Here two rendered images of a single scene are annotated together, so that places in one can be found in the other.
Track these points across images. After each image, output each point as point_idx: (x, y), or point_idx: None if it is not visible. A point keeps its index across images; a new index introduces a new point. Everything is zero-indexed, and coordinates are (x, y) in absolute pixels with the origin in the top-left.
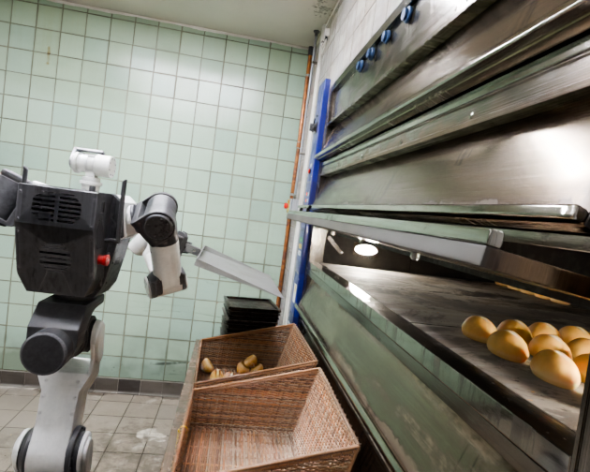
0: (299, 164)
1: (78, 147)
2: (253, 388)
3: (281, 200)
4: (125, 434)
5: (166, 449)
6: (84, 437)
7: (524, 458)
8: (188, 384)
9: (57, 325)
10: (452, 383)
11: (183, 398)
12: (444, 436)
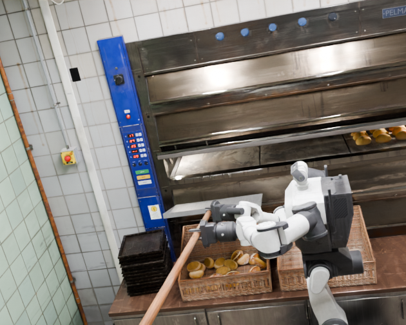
0: (58, 115)
1: (297, 167)
2: None
3: (22, 160)
4: None
5: (305, 295)
6: None
7: None
8: (215, 301)
9: (348, 251)
10: None
11: (240, 300)
12: (405, 168)
